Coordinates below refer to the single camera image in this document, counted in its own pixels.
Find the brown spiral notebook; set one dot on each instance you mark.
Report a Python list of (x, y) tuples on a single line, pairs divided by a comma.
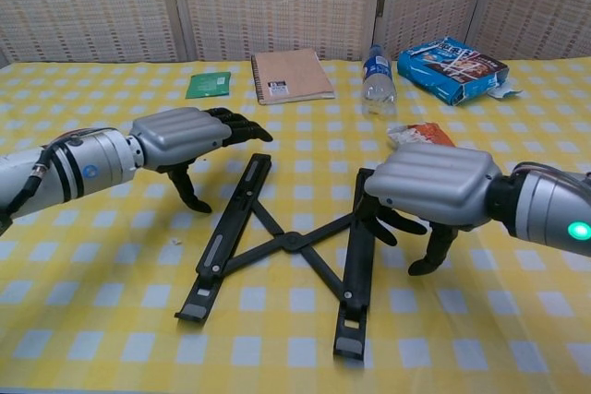
[(291, 75)]

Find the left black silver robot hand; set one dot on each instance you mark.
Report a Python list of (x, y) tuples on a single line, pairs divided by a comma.
[(184, 133)]

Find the metal screen hinge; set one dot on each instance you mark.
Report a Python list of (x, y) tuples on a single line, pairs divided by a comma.
[(381, 5)]

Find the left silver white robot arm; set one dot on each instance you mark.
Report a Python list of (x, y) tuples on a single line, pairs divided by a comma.
[(83, 168)]

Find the orange white snack bag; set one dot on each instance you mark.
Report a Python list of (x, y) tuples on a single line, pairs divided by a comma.
[(429, 133)]

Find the clear bottle with blue label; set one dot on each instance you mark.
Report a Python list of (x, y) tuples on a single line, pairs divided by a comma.
[(377, 71)]

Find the green foil packet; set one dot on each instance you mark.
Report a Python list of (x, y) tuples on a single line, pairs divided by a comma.
[(208, 86)]

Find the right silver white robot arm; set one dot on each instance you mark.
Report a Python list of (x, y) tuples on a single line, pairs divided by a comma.
[(545, 209)]

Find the black folding laptop stand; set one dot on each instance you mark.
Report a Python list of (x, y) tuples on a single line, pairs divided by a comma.
[(291, 242)]

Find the blue snack box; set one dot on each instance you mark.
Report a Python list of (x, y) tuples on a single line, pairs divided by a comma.
[(443, 71)]

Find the yellow white checkered tablecloth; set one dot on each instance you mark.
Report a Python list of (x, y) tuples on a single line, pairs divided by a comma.
[(461, 320)]

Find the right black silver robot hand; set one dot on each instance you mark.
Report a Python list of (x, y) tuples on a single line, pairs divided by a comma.
[(438, 182)]

